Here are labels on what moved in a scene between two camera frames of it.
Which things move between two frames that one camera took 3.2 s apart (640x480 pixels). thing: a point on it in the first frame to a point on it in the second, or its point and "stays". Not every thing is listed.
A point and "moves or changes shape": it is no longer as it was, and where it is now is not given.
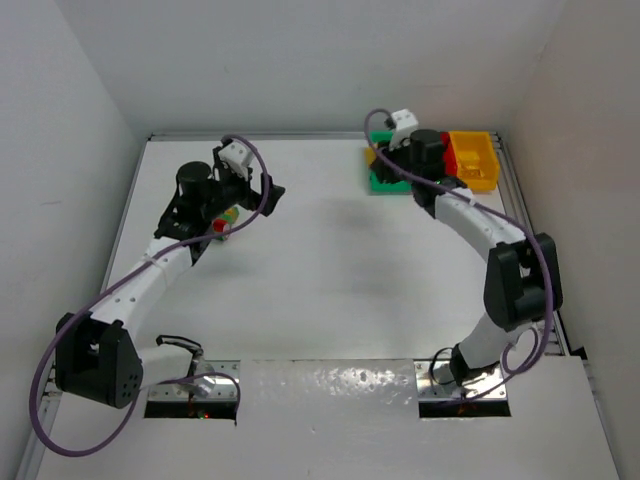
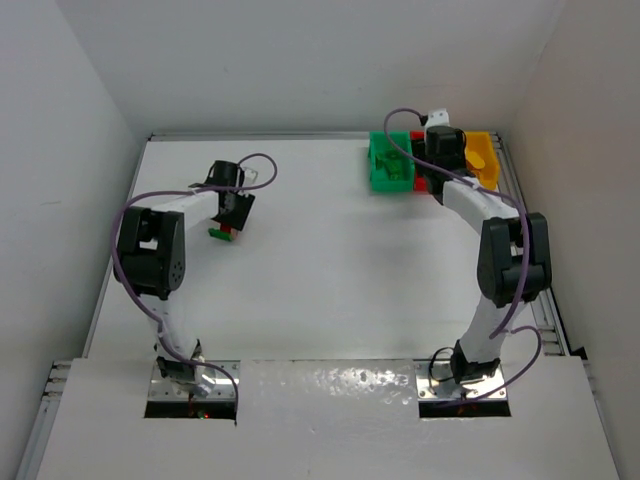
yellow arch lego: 369,156 to 473,158
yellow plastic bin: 477,161 stays
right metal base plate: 436,381 stays
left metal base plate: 217,381 stays
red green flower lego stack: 223,224 moves or changes shape
